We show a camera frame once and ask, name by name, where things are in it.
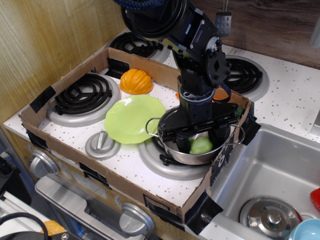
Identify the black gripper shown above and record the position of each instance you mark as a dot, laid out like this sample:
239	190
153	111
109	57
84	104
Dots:
179	124

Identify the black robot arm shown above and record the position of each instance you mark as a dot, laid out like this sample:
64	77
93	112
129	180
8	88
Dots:
197	50

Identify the orange toy carrot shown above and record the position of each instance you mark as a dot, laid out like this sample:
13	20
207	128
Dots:
216	104

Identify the front right black burner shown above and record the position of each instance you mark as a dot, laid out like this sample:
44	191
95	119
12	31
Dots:
153	155

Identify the black burner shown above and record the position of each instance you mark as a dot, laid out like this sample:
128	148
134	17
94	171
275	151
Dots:
132	44
153	155
247	78
85	102

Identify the light green plastic plate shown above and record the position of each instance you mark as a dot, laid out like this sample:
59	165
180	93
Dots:
134	119

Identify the back right black burner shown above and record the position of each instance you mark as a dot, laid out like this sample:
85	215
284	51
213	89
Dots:
247	78

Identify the grey toy sink basin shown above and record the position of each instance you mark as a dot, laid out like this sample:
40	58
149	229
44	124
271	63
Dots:
275	163

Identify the orange toy pumpkin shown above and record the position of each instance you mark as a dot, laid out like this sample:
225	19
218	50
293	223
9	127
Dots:
136	82

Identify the back left black burner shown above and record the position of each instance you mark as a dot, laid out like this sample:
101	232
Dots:
132	44

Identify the front silver stovetop knob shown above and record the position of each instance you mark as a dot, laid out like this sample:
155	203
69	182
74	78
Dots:
101	146

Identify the stainless steel pot lid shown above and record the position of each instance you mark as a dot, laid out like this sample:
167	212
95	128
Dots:
270	216

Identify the right silver oven knob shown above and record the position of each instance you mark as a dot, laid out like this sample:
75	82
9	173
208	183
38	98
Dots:
134	221

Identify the silver oven knob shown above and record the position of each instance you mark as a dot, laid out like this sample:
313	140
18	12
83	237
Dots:
42	165
134	221

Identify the brown cardboard fence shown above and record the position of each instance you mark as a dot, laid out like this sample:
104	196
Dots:
177	206

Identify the hanging silver spatula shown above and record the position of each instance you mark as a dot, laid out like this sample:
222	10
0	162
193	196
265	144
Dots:
223	20

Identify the front left black burner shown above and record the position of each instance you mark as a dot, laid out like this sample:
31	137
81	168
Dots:
85	102

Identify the red toy object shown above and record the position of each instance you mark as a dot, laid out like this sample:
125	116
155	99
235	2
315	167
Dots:
315	198

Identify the light blue bowl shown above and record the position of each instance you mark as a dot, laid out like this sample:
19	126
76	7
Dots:
307	230

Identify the silver faucet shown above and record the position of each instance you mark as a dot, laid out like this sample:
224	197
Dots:
314	40

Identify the left silver oven knob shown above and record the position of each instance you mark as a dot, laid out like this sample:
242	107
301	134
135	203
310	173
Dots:
42	165

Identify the orange yellow object on floor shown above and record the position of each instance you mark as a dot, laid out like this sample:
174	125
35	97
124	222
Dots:
54	228

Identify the silver oven door handle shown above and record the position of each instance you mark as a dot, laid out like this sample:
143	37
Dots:
82	215

